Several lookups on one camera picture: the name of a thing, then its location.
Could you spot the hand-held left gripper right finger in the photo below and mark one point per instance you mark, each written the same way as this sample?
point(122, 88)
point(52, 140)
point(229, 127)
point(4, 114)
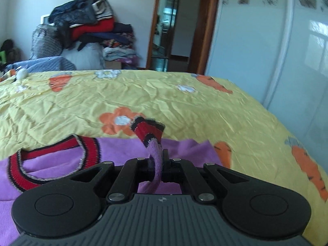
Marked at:
point(171, 169)

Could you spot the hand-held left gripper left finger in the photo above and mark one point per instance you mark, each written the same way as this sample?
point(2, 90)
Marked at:
point(143, 169)

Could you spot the purple sweater with red trim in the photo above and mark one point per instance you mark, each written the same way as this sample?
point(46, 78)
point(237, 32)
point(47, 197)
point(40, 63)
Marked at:
point(51, 165)

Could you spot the pile of folded clothes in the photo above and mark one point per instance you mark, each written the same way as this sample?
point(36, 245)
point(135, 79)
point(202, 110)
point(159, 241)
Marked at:
point(102, 27)

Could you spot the yellow floral bedspread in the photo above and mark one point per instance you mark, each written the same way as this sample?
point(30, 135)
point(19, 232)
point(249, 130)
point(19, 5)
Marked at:
point(179, 105)

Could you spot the cardboard box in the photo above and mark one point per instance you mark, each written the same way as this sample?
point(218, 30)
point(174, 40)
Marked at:
point(112, 65)

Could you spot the white bedding bundle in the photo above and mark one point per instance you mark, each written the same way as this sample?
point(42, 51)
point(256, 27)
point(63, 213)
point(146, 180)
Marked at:
point(82, 56)

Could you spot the blue quilt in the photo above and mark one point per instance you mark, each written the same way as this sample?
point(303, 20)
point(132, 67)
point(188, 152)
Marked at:
point(48, 64)

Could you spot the wooden framed mirror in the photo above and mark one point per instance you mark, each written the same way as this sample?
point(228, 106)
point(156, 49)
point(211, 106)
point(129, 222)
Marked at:
point(208, 30)

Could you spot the white wardrobe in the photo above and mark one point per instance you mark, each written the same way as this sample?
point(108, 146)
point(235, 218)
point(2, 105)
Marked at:
point(243, 43)

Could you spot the glass display cabinet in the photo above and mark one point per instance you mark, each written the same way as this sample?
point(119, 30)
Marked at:
point(166, 18)

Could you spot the dark bag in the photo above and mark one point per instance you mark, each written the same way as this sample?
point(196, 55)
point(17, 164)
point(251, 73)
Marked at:
point(9, 50)

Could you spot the green plastic item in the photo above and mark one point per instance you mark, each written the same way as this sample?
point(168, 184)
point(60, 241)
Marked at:
point(2, 56)

